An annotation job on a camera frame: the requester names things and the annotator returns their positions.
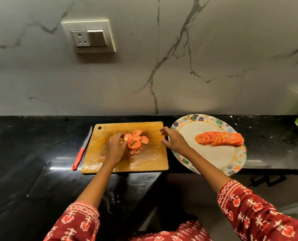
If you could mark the person's right hand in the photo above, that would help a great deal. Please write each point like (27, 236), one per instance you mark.
(176, 143)

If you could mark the person's left hand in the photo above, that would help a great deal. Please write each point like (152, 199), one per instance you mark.
(115, 150)

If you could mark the pile of tomato slices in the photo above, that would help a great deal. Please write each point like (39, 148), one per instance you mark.
(134, 144)

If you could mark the floral rimmed plate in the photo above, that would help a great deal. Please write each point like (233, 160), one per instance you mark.
(214, 155)

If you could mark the row of tomato slices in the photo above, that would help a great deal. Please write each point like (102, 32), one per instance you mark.
(219, 138)

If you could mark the person's right forearm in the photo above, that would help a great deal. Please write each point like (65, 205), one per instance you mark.
(209, 170)

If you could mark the person's left forearm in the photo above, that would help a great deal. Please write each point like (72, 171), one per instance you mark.
(95, 185)

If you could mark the wooden cutting board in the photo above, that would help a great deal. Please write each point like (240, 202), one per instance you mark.
(151, 160)

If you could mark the brown lower cabinet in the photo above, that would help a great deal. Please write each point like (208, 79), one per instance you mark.
(189, 190)

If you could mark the red patterned left sleeve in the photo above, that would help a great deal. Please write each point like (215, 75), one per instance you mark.
(73, 222)

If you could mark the red patterned sleeve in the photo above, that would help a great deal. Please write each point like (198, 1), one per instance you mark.
(259, 213)
(73, 222)

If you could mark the red patterned tunic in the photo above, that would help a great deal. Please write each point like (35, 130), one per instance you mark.
(176, 232)

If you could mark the red patterned right sleeve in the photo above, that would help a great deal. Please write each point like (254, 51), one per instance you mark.
(259, 213)

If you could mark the wall socket and switch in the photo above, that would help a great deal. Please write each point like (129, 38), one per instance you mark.
(88, 37)

